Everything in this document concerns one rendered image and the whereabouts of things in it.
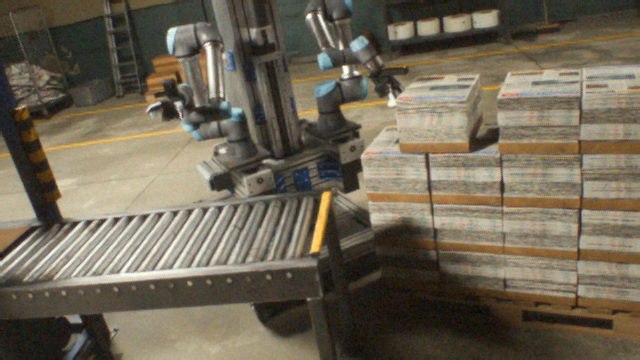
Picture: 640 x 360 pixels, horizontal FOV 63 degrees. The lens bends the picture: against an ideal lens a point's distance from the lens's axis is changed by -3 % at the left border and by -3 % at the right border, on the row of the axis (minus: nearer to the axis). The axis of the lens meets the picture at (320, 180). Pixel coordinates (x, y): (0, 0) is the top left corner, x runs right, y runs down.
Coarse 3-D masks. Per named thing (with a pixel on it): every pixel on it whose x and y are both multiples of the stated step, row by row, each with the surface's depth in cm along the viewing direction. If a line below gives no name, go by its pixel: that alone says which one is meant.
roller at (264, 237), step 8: (272, 208) 202; (280, 208) 205; (272, 216) 197; (264, 224) 191; (272, 224) 192; (264, 232) 186; (272, 232) 189; (256, 240) 182; (264, 240) 181; (256, 248) 176; (264, 248) 178; (256, 256) 172; (264, 256) 175
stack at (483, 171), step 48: (384, 144) 236; (480, 144) 217; (384, 192) 233; (432, 192) 223; (480, 192) 214; (528, 192) 206; (576, 192) 199; (624, 192) 191; (432, 240) 234; (480, 240) 224; (528, 240) 215; (576, 240) 206; (624, 240) 198; (384, 288) 256; (528, 288) 225; (576, 288) 215; (624, 288) 207; (624, 336) 215
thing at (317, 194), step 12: (300, 192) 211; (312, 192) 209; (192, 204) 219; (204, 204) 217; (216, 204) 215; (228, 204) 213; (240, 204) 212; (252, 204) 211; (300, 204) 209; (84, 216) 227; (96, 216) 225; (108, 216) 222; (120, 216) 220; (132, 216) 220; (264, 216) 213; (36, 228) 227
